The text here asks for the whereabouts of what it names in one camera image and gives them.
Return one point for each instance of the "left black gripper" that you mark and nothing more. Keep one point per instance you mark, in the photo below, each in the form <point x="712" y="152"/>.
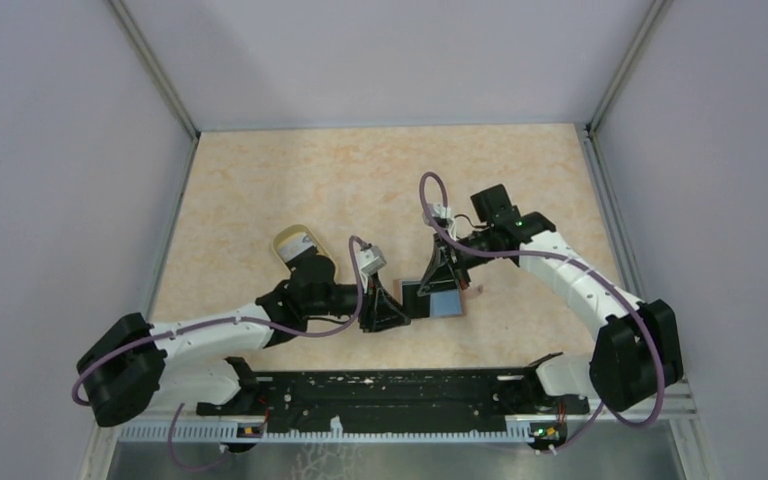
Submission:
<point x="378" y="310"/>

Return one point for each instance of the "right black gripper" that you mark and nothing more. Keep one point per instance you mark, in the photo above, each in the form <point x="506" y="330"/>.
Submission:
<point x="439" y="275"/>

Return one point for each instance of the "brown leather card holder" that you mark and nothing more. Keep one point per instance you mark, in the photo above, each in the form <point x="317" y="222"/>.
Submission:
<point x="443" y="304"/>

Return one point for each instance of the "beige oval card tray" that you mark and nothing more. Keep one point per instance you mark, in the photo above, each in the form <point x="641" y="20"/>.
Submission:
<point x="315" y="262"/>

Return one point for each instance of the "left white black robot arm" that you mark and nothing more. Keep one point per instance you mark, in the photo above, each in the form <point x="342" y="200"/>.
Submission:
<point x="137" y="367"/>

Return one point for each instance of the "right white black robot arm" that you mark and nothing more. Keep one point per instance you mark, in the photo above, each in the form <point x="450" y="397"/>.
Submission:
<point x="637" y="351"/>

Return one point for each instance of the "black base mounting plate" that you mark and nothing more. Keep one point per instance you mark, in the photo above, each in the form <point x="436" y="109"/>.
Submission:
<point x="406" y="401"/>

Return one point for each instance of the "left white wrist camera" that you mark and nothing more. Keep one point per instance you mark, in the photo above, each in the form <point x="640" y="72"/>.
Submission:
<point x="370" y="260"/>

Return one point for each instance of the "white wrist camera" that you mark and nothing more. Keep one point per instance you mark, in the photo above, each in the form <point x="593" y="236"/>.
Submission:
<point x="438" y="213"/>
<point x="370" y="260"/>

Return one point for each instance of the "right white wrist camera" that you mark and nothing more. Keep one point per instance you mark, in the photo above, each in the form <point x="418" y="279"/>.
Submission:
<point x="438" y="213"/>

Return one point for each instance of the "white slotted cable duct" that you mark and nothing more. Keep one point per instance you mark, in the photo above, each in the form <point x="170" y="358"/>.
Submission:
<point x="228" y="432"/>

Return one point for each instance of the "right aluminium corner post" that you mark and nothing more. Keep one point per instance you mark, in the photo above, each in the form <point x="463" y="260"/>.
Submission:
<point x="654" y="15"/>

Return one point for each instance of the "aluminium corner post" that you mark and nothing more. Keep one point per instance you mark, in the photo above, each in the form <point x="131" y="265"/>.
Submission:
<point x="152" y="66"/>
<point x="654" y="15"/>

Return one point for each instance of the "left aluminium corner post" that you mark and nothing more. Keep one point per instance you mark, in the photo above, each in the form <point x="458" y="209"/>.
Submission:
<point x="152" y="66"/>

